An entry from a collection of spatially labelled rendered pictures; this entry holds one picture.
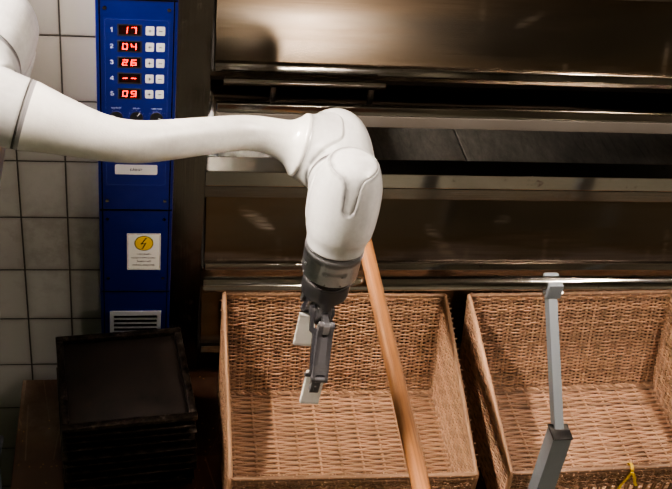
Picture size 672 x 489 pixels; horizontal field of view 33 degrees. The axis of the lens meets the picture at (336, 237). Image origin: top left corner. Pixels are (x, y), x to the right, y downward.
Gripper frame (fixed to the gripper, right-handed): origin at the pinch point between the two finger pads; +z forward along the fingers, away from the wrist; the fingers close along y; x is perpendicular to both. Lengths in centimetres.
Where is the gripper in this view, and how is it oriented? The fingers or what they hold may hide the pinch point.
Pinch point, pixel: (306, 367)
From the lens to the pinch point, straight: 185.4
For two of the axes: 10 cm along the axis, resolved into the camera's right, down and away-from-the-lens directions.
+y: 1.1, 6.1, -7.9
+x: 9.8, 0.8, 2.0
